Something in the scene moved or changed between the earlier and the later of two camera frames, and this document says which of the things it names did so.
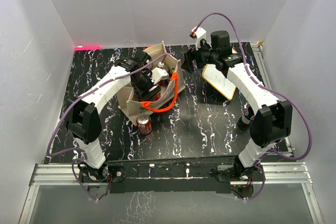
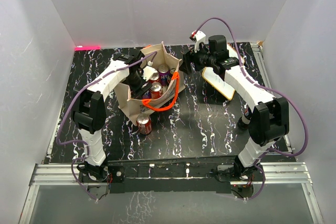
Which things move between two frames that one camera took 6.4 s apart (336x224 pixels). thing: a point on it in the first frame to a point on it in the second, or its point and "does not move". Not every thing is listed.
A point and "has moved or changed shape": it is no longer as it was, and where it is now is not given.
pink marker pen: [91, 48] does not move
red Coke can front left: [144, 124] does not move
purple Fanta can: [156, 97] has moved or changed shape
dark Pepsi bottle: [245, 120] does not move
